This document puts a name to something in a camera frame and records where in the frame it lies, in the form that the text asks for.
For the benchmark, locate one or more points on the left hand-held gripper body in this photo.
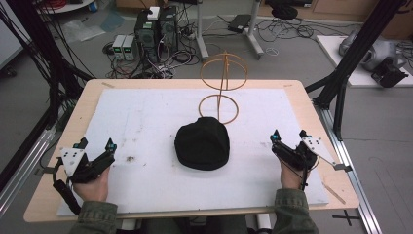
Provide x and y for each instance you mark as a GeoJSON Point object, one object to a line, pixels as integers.
{"type": "Point", "coordinates": [73, 158]}

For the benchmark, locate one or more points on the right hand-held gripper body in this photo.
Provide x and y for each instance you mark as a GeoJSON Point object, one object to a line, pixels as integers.
{"type": "Point", "coordinates": [316, 148]}

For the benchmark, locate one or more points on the black knit hat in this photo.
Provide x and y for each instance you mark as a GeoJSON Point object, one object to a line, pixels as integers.
{"type": "Point", "coordinates": [202, 144]}

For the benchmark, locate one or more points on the person's right hand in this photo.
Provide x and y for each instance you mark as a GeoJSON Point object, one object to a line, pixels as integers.
{"type": "Point", "coordinates": [290, 177]}

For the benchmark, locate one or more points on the person's left hand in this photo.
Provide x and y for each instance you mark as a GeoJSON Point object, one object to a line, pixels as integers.
{"type": "Point", "coordinates": [92, 187]}

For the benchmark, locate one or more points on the white foam mat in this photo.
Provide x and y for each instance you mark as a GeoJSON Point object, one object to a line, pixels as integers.
{"type": "Point", "coordinates": [149, 130]}

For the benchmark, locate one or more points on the tan tape strip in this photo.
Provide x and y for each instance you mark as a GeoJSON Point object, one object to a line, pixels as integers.
{"type": "Point", "coordinates": [333, 193]}

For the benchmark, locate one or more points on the white table leg tube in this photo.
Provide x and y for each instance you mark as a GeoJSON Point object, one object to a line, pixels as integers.
{"type": "Point", "coordinates": [264, 222]}
{"type": "Point", "coordinates": [130, 224]}

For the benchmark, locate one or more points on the white floor platform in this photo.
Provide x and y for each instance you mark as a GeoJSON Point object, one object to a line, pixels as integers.
{"type": "Point", "coordinates": [354, 73]}

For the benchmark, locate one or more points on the grey power supply unit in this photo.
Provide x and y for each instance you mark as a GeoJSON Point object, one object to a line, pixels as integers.
{"type": "Point", "coordinates": [118, 47]}
{"type": "Point", "coordinates": [129, 48]}

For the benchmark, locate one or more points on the black device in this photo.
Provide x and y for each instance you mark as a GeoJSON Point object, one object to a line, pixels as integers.
{"type": "Point", "coordinates": [389, 74]}

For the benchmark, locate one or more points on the grey robot shell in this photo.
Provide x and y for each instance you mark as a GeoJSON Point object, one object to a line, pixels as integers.
{"type": "Point", "coordinates": [376, 52]}

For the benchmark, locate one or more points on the white desk leg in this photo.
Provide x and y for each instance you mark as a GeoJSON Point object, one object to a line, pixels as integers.
{"type": "Point", "coordinates": [255, 34]}
{"type": "Point", "coordinates": [202, 35]}

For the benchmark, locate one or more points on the clear plastic sheet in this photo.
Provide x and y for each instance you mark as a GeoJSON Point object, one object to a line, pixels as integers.
{"type": "Point", "coordinates": [82, 31]}

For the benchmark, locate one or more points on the black computer tower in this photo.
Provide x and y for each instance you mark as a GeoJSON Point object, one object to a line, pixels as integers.
{"type": "Point", "coordinates": [168, 29]}
{"type": "Point", "coordinates": [146, 35]}

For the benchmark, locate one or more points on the black stool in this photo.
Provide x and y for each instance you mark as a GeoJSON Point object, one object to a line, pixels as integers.
{"type": "Point", "coordinates": [284, 11]}

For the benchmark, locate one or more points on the flat black box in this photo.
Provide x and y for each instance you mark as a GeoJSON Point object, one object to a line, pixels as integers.
{"type": "Point", "coordinates": [239, 23]}

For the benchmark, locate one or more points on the white box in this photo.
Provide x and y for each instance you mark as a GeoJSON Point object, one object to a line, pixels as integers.
{"type": "Point", "coordinates": [154, 13]}

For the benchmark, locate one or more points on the aluminium rail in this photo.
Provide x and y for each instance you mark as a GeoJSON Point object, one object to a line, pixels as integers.
{"type": "Point", "coordinates": [349, 169]}
{"type": "Point", "coordinates": [26, 165]}

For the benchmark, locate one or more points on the black upright frame post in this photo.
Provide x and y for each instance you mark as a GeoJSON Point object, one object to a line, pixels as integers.
{"type": "Point", "coordinates": [339, 110]}

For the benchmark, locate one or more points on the black slanted frame beam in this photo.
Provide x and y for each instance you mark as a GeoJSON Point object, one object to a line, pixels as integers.
{"type": "Point", "coordinates": [360, 48]}

